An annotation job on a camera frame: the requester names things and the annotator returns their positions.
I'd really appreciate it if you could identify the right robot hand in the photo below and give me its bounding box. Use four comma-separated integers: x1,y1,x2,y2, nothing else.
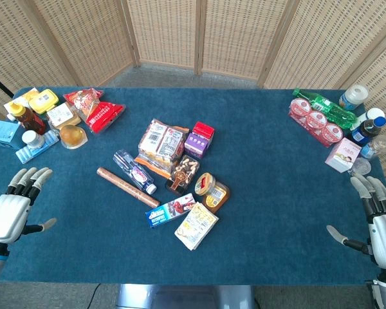
326,173,386,268

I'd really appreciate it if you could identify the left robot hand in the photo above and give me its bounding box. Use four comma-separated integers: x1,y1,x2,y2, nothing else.
0,167,57,245

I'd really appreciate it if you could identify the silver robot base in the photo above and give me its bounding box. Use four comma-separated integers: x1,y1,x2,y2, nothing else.
115,283,255,309

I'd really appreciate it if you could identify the light blue box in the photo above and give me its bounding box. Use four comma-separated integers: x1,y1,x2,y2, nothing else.
0,120,26,151

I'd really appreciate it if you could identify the pink and white box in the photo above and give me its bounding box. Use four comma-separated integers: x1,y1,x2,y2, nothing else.
324,137,363,174

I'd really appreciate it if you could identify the blue snack box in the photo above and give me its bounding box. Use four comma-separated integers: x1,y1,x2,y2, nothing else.
145,192,196,229

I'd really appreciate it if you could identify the purple carton box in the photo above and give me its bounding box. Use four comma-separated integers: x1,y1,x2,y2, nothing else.
183,133,210,160

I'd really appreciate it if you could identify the clear plastic cup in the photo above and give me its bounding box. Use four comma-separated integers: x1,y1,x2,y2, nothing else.
348,156,372,176

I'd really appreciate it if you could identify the blue and white striped pack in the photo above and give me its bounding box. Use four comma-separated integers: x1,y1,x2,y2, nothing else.
15,131,60,165

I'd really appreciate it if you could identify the small white capped jar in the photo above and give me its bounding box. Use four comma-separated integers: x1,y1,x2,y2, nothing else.
21,129,46,149

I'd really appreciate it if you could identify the clear bottle with blue label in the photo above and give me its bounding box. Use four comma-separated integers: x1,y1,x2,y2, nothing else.
360,135,386,160

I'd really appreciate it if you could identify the dark drink bottle blue cap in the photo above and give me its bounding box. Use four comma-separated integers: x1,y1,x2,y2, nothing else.
351,116,386,145

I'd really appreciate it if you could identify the amber sauce bottle yellow cap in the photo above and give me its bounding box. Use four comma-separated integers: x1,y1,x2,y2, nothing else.
6,103,48,135

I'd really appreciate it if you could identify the round bun in clear wrap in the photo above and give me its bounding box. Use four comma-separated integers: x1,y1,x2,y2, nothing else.
59,124,88,150

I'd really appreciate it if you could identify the red lidded cup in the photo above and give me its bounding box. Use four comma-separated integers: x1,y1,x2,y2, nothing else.
322,123,344,142
306,110,328,130
289,98,312,117

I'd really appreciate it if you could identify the blue table cloth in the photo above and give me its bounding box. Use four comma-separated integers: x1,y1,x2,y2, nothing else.
0,86,386,286

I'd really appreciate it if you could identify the white capped bottle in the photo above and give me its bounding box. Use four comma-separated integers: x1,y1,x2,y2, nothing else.
350,108,386,131

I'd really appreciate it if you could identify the beige labelled food packet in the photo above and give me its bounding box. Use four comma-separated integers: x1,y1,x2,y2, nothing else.
46,102,82,130

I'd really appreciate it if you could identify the yellow lidded container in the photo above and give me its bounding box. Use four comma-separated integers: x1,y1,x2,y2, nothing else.
28,89,60,115

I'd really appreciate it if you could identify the copper foil tube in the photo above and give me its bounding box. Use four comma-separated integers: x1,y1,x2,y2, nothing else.
96,166,161,209

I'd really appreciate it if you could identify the green plastic bottle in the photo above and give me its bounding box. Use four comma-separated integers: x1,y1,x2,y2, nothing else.
292,88,358,129

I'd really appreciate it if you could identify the white jar with blue label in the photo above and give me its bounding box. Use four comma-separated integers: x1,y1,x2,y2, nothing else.
338,84,369,111

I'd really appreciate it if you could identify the clear water bottle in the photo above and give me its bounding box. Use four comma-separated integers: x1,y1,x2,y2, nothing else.
113,149,158,195

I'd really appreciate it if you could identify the clear bag with red print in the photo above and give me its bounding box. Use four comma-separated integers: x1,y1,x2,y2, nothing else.
63,88,104,120

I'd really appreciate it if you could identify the red snack bag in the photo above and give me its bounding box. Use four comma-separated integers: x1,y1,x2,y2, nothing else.
85,101,126,134

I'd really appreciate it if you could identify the clear bag of wrapped snacks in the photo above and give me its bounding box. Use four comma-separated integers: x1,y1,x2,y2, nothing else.
134,118,190,179

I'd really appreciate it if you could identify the honey jar with gold lid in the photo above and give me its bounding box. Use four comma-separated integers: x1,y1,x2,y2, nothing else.
194,173,231,214

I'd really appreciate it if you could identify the brown chocolate bar packet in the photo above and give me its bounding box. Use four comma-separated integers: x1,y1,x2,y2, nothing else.
165,154,201,196

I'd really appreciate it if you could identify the white and yellow snack packet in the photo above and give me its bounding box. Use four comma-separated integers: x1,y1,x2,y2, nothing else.
174,202,219,251

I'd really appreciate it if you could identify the woven bamboo folding screen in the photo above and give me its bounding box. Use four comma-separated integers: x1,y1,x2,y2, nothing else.
0,0,386,213

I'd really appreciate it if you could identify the black cable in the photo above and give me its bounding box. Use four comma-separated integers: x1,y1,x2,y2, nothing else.
90,283,102,309

